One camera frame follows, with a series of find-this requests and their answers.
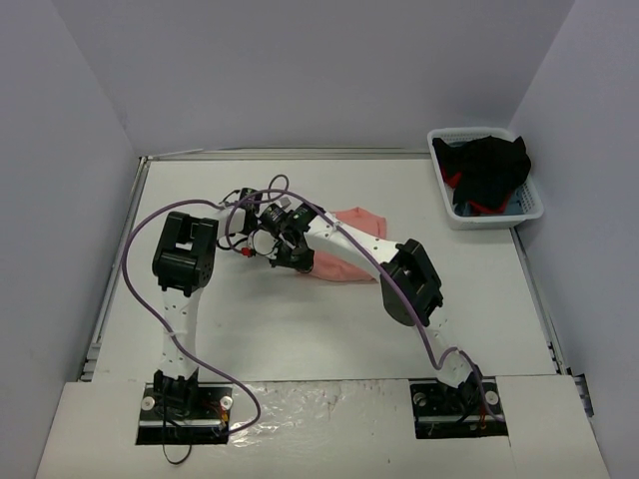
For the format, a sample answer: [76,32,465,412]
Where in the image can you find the pink t shirt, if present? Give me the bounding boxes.
[304,207,387,282]

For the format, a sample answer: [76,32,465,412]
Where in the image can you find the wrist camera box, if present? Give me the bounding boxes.
[247,230,279,259]
[279,197,292,209]

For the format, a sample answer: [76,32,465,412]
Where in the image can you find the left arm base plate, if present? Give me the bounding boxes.
[136,384,233,446]

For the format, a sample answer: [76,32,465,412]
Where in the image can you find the black loop cable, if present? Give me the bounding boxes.
[162,423,196,465]

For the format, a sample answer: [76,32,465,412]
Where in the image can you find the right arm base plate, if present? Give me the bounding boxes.
[409,377,508,440]

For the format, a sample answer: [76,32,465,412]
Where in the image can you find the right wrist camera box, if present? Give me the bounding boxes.
[247,230,279,259]

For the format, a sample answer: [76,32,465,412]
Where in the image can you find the black and red clothes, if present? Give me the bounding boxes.
[432,136,531,217]

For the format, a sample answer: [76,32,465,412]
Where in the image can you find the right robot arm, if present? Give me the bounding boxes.
[259,203,479,412]

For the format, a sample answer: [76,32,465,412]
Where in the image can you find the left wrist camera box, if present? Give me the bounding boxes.
[279,197,292,209]

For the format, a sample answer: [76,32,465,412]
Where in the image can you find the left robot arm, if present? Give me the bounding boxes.
[152,188,262,417]

